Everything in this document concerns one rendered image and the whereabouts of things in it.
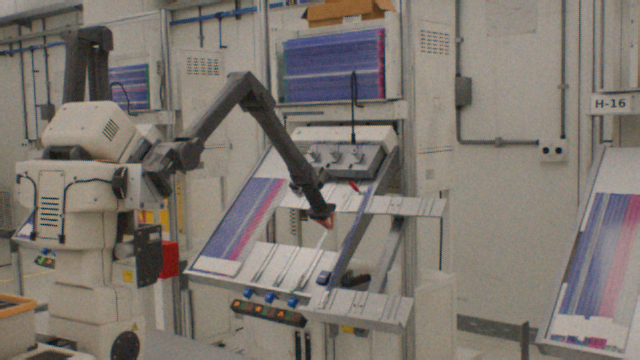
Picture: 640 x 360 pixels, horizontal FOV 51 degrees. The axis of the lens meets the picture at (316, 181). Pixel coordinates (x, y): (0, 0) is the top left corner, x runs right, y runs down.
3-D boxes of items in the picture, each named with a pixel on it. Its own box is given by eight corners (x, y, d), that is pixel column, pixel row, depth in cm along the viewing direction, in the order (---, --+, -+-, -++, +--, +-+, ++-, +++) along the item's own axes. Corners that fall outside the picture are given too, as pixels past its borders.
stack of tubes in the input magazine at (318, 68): (381, 98, 258) (379, 26, 256) (282, 103, 291) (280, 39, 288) (399, 98, 268) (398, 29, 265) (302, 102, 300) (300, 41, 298)
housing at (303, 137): (397, 165, 266) (383, 140, 257) (303, 162, 297) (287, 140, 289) (405, 150, 270) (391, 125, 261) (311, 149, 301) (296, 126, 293)
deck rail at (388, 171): (324, 309, 231) (316, 299, 227) (320, 308, 232) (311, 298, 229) (405, 156, 266) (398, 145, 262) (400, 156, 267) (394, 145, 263)
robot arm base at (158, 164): (120, 170, 172) (155, 171, 166) (138, 149, 177) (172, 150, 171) (137, 195, 177) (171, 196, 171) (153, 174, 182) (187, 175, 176)
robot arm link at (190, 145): (230, 63, 208) (257, 60, 202) (247, 100, 215) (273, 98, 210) (147, 154, 179) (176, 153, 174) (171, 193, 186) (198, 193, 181)
